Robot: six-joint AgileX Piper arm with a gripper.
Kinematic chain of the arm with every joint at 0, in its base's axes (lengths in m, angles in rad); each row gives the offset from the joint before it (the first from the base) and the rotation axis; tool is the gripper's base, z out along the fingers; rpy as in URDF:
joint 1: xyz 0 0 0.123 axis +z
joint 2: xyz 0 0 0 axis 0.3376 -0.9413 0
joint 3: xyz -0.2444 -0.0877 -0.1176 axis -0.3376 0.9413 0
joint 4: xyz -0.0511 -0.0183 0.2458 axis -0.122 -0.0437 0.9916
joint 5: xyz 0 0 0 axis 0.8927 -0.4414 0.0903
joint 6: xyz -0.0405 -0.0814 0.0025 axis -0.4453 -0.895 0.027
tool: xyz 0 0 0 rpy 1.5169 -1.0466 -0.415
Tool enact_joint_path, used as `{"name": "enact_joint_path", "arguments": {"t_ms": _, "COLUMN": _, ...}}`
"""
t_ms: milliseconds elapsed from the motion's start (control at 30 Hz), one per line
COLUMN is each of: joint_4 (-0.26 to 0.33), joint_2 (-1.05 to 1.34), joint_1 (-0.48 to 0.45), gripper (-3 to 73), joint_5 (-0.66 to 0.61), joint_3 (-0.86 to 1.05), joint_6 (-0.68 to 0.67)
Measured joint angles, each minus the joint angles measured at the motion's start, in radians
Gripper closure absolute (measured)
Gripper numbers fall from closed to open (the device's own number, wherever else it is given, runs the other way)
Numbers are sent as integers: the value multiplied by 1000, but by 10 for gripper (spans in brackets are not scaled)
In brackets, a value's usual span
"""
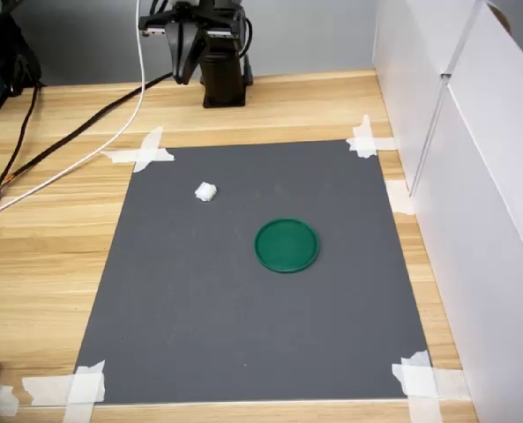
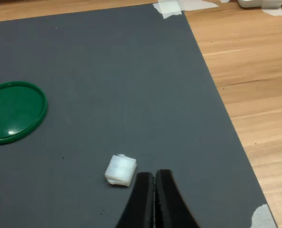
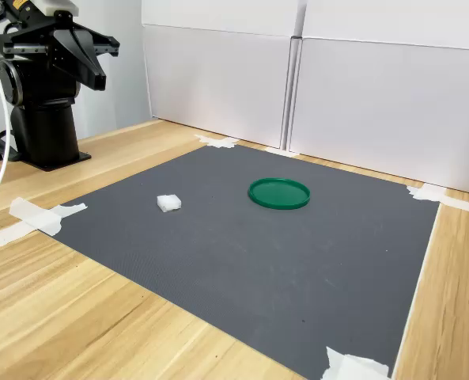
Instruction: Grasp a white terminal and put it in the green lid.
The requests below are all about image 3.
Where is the small white plastic terminal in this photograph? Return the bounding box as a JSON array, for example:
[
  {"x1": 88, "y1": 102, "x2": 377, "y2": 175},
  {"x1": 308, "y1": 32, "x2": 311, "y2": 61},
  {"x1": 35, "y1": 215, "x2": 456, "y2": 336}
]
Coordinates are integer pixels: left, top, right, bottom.
[{"x1": 156, "y1": 192, "x2": 183, "y2": 213}]

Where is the round green lid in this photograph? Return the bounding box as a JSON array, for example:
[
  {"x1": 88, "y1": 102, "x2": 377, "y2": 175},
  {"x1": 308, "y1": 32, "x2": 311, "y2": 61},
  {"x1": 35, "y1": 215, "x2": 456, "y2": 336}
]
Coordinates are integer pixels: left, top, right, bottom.
[{"x1": 247, "y1": 177, "x2": 312, "y2": 211}]

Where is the white partition panel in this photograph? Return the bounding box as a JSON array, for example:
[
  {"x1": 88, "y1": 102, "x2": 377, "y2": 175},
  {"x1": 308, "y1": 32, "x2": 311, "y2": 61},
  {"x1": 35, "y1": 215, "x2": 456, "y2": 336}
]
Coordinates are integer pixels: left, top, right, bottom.
[
  {"x1": 288, "y1": 0, "x2": 469, "y2": 198},
  {"x1": 140, "y1": 0, "x2": 293, "y2": 150}
]

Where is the white masking tape patch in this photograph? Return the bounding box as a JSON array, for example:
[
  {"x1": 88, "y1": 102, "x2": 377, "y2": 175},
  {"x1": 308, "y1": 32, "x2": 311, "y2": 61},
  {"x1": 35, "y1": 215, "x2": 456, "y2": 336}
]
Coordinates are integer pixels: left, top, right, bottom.
[
  {"x1": 0, "y1": 196, "x2": 89, "y2": 248},
  {"x1": 320, "y1": 345, "x2": 391, "y2": 380},
  {"x1": 405, "y1": 182, "x2": 469, "y2": 217},
  {"x1": 263, "y1": 146, "x2": 300, "y2": 158},
  {"x1": 193, "y1": 133, "x2": 240, "y2": 150}
]

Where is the dark grey mat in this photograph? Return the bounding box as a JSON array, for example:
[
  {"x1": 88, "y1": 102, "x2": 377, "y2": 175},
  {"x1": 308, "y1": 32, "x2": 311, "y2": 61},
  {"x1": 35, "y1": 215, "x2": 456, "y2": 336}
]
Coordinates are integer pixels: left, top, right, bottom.
[{"x1": 40, "y1": 143, "x2": 441, "y2": 380}]

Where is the white camera box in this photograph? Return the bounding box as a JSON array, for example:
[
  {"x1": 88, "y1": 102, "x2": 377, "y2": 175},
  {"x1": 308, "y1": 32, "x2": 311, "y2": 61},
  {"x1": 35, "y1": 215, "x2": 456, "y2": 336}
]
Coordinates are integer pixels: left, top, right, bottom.
[{"x1": 35, "y1": 0, "x2": 79, "y2": 18}]

